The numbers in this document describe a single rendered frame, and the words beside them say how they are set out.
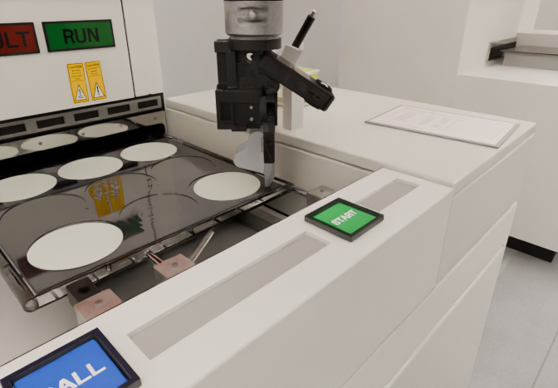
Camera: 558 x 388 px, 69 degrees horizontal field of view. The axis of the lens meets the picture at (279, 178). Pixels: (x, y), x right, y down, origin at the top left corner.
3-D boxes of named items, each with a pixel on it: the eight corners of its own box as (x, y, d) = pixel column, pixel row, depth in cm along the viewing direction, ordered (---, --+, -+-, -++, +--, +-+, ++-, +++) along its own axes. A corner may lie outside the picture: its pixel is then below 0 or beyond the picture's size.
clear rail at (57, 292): (22, 311, 39) (17, 299, 38) (290, 189, 63) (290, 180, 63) (26, 318, 38) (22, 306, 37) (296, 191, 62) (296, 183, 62)
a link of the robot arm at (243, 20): (282, 1, 55) (283, 2, 48) (282, 36, 57) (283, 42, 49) (227, 1, 55) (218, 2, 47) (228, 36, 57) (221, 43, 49)
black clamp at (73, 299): (69, 303, 40) (63, 282, 39) (91, 292, 42) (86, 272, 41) (84, 321, 38) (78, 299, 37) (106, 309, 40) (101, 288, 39)
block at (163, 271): (155, 287, 43) (152, 264, 42) (183, 273, 45) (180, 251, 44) (201, 326, 38) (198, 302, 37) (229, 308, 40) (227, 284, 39)
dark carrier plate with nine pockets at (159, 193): (-41, 190, 62) (-42, 187, 61) (161, 138, 84) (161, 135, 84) (38, 297, 40) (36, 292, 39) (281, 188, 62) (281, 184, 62)
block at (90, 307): (79, 328, 38) (72, 302, 37) (114, 310, 40) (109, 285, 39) (119, 380, 33) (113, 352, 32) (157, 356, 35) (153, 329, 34)
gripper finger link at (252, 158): (236, 185, 62) (232, 126, 58) (275, 185, 62) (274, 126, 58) (233, 194, 59) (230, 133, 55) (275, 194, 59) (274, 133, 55)
